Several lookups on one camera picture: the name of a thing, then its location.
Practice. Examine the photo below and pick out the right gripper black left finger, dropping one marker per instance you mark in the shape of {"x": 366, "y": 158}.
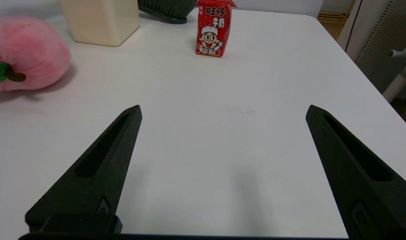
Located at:
{"x": 106, "y": 166}

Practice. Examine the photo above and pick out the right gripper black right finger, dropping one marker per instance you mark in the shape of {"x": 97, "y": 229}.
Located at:
{"x": 363, "y": 180}

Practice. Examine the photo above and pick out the white side table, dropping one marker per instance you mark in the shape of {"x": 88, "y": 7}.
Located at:
{"x": 401, "y": 81}

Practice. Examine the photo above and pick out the pink peach plush toy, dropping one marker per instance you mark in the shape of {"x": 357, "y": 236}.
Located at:
{"x": 32, "y": 50}

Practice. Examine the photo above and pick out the cream plastic storage bin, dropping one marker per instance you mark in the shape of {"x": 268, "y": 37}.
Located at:
{"x": 99, "y": 23}

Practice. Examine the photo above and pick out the white perforated panel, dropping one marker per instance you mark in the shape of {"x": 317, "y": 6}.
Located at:
{"x": 379, "y": 33}

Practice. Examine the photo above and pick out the red milk carton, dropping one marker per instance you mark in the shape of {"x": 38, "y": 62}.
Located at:
{"x": 213, "y": 30}

